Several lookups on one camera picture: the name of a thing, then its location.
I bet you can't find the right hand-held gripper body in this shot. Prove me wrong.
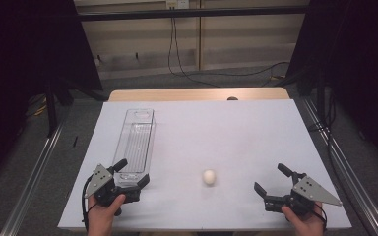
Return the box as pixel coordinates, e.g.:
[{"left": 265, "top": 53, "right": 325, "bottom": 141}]
[{"left": 263, "top": 171, "right": 344, "bottom": 217}]

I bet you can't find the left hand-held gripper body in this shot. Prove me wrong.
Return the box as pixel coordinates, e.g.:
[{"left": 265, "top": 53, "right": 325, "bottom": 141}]
[{"left": 84, "top": 163, "right": 142, "bottom": 208}]

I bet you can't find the clear plastic container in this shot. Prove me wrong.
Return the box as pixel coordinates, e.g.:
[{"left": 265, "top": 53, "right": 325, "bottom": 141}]
[{"left": 111, "top": 108, "right": 157, "bottom": 190}]

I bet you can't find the white egg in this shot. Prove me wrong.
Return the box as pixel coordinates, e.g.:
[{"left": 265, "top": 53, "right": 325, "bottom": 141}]
[{"left": 202, "top": 168, "right": 217, "bottom": 187}]

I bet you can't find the person's left hand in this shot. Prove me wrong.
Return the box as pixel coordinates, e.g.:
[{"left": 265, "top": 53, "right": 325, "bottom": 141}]
[{"left": 87, "top": 194, "right": 127, "bottom": 236}]

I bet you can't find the person's right hand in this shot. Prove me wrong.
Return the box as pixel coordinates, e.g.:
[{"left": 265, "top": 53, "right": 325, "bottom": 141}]
[{"left": 281, "top": 201, "right": 326, "bottom": 236}]

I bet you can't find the white table cover board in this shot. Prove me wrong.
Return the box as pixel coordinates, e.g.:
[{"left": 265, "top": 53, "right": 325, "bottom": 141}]
[{"left": 57, "top": 98, "right": 352, "bottom": 230}]

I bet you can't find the black metal stand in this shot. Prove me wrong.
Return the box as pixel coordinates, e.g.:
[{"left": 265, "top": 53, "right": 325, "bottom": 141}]
[
  {"left": 43, "top": 78, "right": 109, "bottom": 138},
  {"left": 314, "top": 70, "right": 329, "bottom": 129}
]

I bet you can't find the dark curtain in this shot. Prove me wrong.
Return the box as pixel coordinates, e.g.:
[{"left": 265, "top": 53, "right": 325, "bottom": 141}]
[
  {"left": 0, "top": 0, "right": 104, "bottom": 186},
  {"left": 286, "top": 0, "right": 378, "bottom": 173}
]

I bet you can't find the black horizontal bar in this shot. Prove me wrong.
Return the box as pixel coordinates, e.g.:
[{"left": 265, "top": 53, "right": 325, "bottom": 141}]
[{"left": 77, "top": 5, "right": 309, "bottom": 23}]

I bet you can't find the left hand-held gripper cable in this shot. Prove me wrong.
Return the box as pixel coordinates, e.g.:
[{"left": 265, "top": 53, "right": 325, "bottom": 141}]
[{"left": 81, "top": 175, "right": 98, "bottom": 231}]

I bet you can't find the hand-held gripper cable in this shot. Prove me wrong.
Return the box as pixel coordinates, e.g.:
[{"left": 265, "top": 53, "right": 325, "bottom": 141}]
[
  {"left": 81, "top": 175, "right": 98, "bottom": 231},
  {"left": 313, "top": 202, "right": 328, "bottom": 230}
]

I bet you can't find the right hand-held gripper cable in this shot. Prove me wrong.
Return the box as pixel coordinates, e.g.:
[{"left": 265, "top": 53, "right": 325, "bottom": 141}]
[{"left": 313, "top": 202, "right": 328, "bottom": 230}]

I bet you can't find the aluminium floor rail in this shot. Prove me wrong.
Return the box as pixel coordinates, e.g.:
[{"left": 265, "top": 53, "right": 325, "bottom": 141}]
[
  {"left": 0, "top": 121, "right": 65, "bottom": 236},
  {"left": 299, "top": 97, "right": 378, "bottom": 236}
]

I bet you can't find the yellow cable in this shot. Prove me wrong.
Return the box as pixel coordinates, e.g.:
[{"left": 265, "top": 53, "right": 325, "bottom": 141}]
[{"left": 31, "top": 97, "right": 49, "bottom": 118}]

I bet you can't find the black cable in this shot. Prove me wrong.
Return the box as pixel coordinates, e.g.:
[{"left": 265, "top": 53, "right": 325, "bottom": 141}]
[
  {"left": 167, "top": 17, "right": 222, "bottom": 89},
  {"left": 171, "top": 17, "right": 291, "bottom": 79}
]

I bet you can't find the white wall socket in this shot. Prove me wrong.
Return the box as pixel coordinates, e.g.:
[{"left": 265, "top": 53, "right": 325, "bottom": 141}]
[{"left": 165, "top": 0, "right": 190, "bottom": 10}]

